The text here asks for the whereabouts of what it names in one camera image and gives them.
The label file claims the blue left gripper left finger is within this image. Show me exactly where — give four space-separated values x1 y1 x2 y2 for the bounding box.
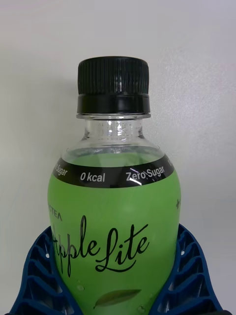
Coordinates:
7 226 82 315

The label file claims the green label plastic bottle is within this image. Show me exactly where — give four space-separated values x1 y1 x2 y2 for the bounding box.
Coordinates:
47 56 182 315

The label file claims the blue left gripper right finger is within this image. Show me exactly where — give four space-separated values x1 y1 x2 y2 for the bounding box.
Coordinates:
149 223 233 315

